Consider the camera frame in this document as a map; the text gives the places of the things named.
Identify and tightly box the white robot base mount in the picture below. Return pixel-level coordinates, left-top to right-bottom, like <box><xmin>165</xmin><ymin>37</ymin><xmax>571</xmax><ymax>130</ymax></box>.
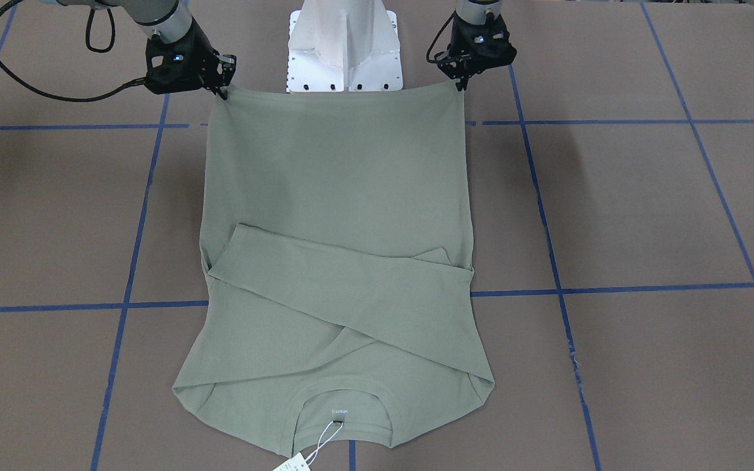
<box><xmin>285</xmin><ymin>1</ymin><xmax>404</xmax><ymax>93</ymax></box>

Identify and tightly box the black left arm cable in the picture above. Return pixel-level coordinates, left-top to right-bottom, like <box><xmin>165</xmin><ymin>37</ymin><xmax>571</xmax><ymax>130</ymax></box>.
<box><xmin>425</xmin><ymin>13</ymin><xmax>456</xmax><ymax>66</ymax></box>

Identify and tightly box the white paper price tag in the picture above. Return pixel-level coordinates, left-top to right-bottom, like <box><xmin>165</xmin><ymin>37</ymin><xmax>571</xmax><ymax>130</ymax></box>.
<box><xmin>274</xmin><ymin>420</ymin><xmax>345</xmax><ymax>470</ymax></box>

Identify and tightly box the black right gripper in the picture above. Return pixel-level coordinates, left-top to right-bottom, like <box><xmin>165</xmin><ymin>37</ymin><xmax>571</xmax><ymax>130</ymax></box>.
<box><xmin>143</xmin><ymin>25</ymin><xmax>236</xmax><ymax>101</ymax></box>

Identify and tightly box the olive green long-sleeve shirt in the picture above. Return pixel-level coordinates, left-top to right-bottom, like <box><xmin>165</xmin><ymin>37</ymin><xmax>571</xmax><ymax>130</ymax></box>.
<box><xmin>171</xmin><ymin>82</ymin><xmax>495</xmax><ymax>457</ymax></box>

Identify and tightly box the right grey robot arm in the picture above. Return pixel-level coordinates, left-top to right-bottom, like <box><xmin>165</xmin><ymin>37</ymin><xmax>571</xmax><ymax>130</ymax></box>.
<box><xmin>59</xmin><ymin>1</ymin><xmax>236</xmax><ymax>99</ymax></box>

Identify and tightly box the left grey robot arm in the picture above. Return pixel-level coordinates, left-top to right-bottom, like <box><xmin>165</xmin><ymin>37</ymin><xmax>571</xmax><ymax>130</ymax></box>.
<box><xmin>427</xmin><ymin>1</ymin><xmax>517</xmax><ymax>92</ymax></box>

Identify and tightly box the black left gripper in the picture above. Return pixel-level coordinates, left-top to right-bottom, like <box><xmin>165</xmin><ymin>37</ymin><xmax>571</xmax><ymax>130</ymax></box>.
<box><xmin>427</xmin><ymin>13</ymin><xmax>517</xmax><ymax>92</ymax></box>

